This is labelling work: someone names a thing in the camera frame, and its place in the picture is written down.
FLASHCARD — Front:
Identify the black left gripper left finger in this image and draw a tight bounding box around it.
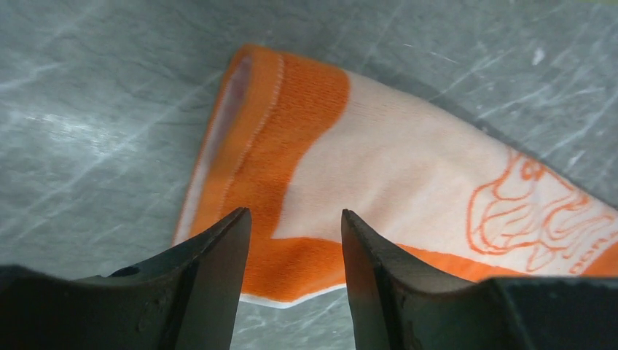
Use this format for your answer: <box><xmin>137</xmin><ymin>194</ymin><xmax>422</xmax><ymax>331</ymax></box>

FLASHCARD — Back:
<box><xmin>1</xmin><ymin>208</ymin><xmax>251</xmax><ymax>349</ymax></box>

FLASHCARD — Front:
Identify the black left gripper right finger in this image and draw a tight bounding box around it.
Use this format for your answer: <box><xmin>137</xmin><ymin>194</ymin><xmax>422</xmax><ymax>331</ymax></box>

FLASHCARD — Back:
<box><xmin>341</xmin><ymin>209</ymin><xmax>617</xmax><ymax>349</ymax></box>

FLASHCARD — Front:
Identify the orange white patterned towel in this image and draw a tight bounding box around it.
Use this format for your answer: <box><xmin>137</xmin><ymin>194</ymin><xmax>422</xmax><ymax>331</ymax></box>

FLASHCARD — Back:
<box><xmin>174</xmin><ymin>44</ymin><xmax>617</xmax><ymax>308</ymax></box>

